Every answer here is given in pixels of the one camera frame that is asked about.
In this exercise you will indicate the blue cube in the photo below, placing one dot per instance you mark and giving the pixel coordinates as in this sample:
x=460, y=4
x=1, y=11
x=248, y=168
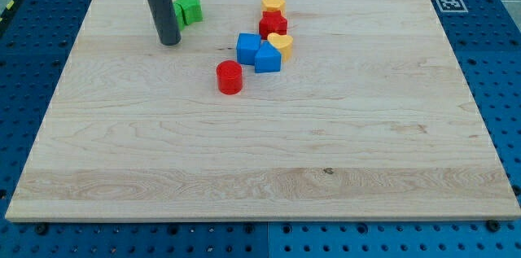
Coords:
x=246, y=47

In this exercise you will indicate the red cylinder block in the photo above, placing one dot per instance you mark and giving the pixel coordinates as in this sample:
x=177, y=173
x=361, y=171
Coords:
x=229, y=77

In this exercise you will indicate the blue triangular prism block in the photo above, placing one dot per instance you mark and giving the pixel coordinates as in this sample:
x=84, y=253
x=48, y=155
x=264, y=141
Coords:
x=267, y=59

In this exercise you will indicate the yellow heart block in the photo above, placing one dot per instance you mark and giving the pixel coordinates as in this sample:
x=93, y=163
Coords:
x=283, y=43

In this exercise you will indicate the red star block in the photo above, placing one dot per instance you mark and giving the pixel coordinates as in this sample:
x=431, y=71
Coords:
x=272, y=22

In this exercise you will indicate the yellow hexagonal block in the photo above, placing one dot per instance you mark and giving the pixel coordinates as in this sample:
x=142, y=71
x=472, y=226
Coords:
x=273, y=5

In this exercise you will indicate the large wooden board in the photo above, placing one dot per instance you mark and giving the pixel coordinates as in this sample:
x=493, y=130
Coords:
x=371, y=119

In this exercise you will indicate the green star block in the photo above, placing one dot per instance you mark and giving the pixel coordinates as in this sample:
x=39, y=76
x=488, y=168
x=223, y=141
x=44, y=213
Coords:
x=187, y=12

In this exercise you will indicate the grey cylindrical pointer rod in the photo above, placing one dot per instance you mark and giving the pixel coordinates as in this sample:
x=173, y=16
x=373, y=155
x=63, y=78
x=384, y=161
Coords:
x=165, y=21

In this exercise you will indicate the white fiducial marker tag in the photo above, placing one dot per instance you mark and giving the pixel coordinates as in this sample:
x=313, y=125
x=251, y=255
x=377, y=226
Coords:
x=451, y=6

